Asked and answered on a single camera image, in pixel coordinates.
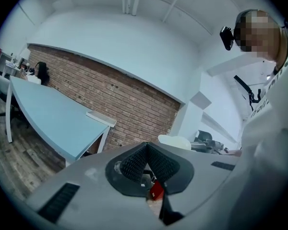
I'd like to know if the black strap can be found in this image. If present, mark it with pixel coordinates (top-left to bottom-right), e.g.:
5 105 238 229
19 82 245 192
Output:
233 75 263 112

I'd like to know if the black office chair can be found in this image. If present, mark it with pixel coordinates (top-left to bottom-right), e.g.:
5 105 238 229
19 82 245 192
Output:
0 92 30 129

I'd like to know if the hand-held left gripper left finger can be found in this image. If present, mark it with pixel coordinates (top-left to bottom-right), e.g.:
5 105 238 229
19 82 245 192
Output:
105 143 148 196

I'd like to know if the white board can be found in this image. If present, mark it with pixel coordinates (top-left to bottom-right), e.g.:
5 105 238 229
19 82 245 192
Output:
85 110 117 129

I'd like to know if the person's right forearm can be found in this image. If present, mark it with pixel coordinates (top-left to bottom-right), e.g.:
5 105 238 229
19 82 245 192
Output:
227 149 242 158

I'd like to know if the person's head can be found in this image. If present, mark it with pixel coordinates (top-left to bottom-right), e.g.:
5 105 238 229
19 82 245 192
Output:
235 8 288 63

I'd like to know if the black head camera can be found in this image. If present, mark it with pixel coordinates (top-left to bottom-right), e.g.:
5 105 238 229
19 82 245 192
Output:
219 25 237 51

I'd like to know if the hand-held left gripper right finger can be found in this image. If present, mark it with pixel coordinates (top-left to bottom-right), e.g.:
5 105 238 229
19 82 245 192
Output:
146 143 194 226

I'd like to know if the white wall box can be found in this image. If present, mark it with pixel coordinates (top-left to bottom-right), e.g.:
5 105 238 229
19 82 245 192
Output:
190 91 212 110

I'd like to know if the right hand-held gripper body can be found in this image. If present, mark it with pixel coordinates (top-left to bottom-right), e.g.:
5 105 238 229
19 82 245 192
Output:
190 129 229 154

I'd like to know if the white desk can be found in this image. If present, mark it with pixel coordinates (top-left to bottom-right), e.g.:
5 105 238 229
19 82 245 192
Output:
4 59 23 78

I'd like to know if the white table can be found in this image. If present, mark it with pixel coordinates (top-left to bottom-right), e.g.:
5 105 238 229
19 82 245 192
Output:
5 75 110 167

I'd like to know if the red box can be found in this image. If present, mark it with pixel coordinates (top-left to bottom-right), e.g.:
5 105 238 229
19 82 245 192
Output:
149 180 165 201

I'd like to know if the person's white shirt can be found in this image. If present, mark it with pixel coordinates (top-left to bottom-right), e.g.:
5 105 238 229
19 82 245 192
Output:
182 46 288 230

